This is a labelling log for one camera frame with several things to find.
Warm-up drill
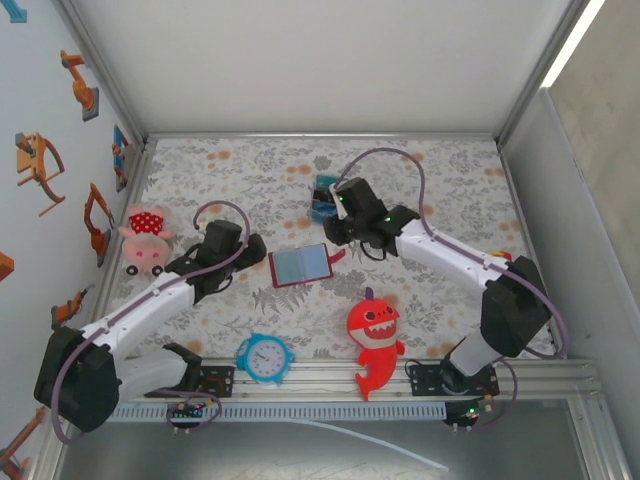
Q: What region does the red shark plush toy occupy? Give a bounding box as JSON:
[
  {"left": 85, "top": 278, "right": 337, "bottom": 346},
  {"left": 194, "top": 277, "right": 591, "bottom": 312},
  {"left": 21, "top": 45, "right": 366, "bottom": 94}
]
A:
[{"left": 346, "top": 285, "right": 407, "bottom": 403}]

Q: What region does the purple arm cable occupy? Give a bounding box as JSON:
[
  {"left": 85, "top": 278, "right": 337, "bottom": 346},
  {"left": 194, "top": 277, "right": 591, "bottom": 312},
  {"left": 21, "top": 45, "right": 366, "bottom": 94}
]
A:
[
  {"left": 334, "top": 147, "right": 571, "bottom": 434},
  {"left": 49, "top": 199, "right": 251, "bottom": 446}
]

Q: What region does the blue card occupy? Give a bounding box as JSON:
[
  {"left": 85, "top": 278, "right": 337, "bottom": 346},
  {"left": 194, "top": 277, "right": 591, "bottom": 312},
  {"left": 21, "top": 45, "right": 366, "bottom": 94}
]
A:
[{"left": 311, "top": 197, "right": 335, "bottom": 224}]

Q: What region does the floral table mat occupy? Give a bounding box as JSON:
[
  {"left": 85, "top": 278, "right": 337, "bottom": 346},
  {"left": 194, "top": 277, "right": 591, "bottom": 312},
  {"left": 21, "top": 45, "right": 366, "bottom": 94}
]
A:
[{"left": 97, "top": 137, "right": 565, "bottom": 361}]

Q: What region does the orange claw gripper wall sticker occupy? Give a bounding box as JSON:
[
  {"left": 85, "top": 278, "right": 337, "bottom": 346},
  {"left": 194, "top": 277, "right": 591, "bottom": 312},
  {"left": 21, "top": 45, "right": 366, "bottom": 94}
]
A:
[{"left": 14, "top": 131, "right": 67, "bottom": 218}]

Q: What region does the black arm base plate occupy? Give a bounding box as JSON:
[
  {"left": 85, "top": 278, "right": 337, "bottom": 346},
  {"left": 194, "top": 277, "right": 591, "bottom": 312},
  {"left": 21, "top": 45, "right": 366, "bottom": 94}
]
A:
[
  {"left": 408, "top": 363, "right": 501, "bottom": 398},
  {"left": 143, "top": 364, "right": 236, "bottom": 400}
]

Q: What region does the white slotted cable duct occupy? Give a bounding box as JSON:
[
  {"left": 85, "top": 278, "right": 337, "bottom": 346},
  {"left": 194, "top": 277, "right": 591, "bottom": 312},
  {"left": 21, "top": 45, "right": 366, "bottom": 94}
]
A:
[{"left": 69, "top": 403, "right": 448, "bottom": 423}]

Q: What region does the white plastic tube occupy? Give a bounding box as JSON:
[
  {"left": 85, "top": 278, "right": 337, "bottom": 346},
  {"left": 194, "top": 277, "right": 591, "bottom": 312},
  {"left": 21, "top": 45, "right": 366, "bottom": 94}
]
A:
[{"left": 299, "top": 418, "right": 450, "bottom": 474}]

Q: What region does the small circuit board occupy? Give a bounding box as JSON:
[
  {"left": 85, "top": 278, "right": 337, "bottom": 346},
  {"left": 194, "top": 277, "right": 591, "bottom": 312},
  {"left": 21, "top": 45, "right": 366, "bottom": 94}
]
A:
[
  {"left": 166, "top": 401, "right": 207, "bottom": 427},
  {"left": 443, "top": 398, "right": 496, "bottom": 431}
]

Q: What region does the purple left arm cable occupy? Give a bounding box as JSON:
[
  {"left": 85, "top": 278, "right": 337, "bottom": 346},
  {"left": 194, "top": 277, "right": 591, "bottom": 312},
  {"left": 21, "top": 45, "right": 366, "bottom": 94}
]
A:
[{"left": 49, "top": 199, "right": 251, "bottom": 446}]

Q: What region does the pink plush toy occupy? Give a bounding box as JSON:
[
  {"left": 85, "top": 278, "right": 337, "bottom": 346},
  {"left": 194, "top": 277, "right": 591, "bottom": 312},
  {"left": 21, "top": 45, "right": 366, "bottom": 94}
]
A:
[{"left": 117, "top": 203, "right": 177, "bottom": 277}]

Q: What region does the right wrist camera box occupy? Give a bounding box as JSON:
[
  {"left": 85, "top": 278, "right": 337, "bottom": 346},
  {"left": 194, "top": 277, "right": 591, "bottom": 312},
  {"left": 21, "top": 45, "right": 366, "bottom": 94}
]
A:
[{"left": 327, "top": 182, "right": 347, "bottom": 221}]

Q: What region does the blue alarm clock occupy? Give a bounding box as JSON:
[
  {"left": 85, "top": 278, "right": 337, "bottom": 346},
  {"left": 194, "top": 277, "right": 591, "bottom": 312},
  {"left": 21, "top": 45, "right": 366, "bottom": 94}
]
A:
[{"left": 234, "top": 331, "right": 297, "bottom": 389}]

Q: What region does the aluminium frame rail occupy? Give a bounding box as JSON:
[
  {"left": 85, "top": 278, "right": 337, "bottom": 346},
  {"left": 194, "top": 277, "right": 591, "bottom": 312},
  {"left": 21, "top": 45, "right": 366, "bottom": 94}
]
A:
[
  {"left": 82, "top": 139, "right": 157, "bottom": 362},
  {"left": 144, "top": 131, "right": 501, "bottom": 142},
  {"left": 497, "top": 142, "right": 566, "bottom": 360}
]

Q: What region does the long aluminium base rail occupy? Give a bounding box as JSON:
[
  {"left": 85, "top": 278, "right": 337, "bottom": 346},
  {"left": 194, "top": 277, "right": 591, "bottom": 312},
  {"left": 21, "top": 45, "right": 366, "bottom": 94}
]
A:
[{"left": 47, "top": 357, "right": 605, "bottom": 404}]

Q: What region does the red leather card holder wallet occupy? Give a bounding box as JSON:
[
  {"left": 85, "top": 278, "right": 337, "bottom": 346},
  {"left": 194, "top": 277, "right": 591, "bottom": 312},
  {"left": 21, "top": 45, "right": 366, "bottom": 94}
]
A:
[{"left": 267, "top": 243, "right": 348, "bottom": 290}]

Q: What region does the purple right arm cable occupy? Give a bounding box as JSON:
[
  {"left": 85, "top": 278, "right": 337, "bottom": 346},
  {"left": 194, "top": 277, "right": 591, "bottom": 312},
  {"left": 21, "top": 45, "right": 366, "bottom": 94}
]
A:
[{"left": 334, "top": 147, "right": 571, "bottom": 434}]

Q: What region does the aluminium frame post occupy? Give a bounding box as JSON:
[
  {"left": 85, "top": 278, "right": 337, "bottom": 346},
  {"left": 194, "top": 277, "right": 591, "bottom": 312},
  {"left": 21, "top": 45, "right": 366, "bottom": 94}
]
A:
[
  {"left": 493, "top": 0, "right": 594, "bottom": 147},
  {"left": 29, "top": 399, "right": 72, "bottom": 480},
  {"left": 52, "top": 0, "right": 150, "bottom": 146},
  {"left": 567, "top": 398, "right": 632, "bottom": 480}
]

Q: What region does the blue orange machine wall sticker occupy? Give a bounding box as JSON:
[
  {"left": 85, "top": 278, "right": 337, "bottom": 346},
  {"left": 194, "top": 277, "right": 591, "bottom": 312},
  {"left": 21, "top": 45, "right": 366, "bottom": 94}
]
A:
[{"left": 113, "top": 124, "right": 131, "bottom": 194}]

